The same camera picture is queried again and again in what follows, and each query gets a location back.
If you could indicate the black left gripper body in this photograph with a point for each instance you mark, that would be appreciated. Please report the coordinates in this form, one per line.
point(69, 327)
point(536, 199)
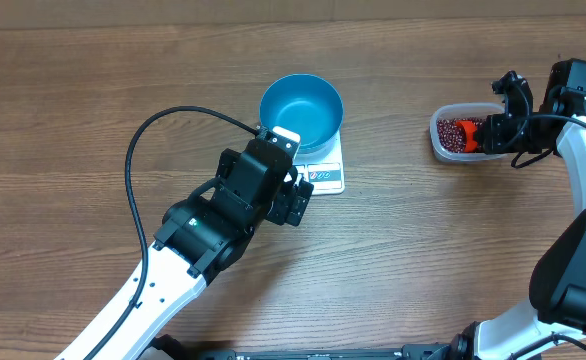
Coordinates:
point(226, 166)

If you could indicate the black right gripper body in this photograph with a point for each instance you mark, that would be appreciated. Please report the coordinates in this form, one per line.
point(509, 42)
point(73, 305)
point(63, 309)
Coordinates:
point(495, 133)

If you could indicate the red scoop with blue handle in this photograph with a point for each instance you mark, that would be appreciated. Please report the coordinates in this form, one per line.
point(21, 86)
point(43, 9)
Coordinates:
point(469, 128)

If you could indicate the red adzuki beans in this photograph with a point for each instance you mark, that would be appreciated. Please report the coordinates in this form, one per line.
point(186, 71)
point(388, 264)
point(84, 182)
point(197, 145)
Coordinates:
point(449, 136)

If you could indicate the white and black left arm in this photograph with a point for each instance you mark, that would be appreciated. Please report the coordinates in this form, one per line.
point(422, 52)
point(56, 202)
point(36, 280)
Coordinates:
point(200, 237)

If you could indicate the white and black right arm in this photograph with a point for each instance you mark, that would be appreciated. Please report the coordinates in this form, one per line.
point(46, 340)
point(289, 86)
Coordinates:
point(554, 312)

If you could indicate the white digital kitchen scale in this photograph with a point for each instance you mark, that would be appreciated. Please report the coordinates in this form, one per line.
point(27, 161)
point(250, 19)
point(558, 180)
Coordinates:
point(324, 169)

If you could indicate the blue plastic bowl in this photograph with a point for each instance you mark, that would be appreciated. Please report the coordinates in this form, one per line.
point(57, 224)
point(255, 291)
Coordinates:
point(305, 104)

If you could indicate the clear plastic food container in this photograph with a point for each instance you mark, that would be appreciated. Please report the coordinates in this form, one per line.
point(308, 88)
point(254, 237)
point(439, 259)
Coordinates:
point(477, 110)

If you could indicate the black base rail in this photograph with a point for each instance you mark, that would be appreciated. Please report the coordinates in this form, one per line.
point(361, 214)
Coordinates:
point(168, 348)

